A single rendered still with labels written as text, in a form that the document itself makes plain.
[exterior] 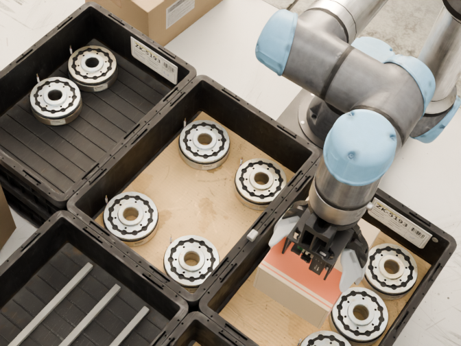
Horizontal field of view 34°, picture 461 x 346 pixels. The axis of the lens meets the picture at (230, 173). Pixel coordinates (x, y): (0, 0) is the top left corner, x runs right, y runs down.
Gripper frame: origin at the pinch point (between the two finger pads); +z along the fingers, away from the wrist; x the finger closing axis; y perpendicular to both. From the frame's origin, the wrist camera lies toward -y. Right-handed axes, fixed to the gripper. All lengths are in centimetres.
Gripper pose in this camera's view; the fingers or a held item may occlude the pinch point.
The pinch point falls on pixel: (317, 254)
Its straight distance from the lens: 114.5
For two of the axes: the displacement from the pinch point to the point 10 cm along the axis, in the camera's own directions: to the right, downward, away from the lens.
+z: -0.8, 5.1, 8.6
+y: -5.5, 6.9, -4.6
